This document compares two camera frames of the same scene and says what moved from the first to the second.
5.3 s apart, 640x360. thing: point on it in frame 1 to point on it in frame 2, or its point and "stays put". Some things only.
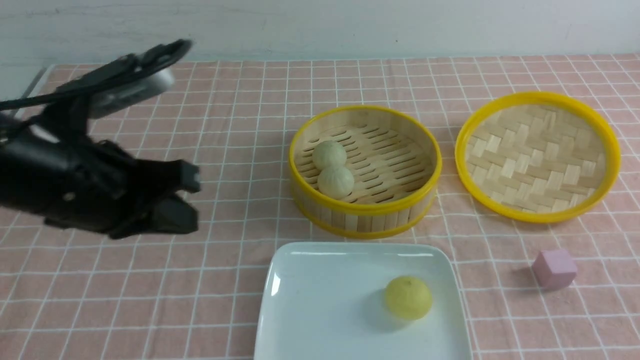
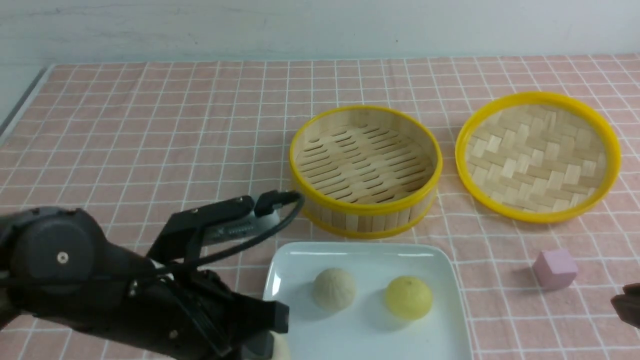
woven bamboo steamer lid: (536, 157) stays put
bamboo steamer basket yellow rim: (395, 159) stays put
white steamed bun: (328, 153) to (334, 289)
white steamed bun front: (336, 182) to (281, 347)
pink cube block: (554, 268) stays put
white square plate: (327, 301) stays put
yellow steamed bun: (408, 298) stays put
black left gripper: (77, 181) to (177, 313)
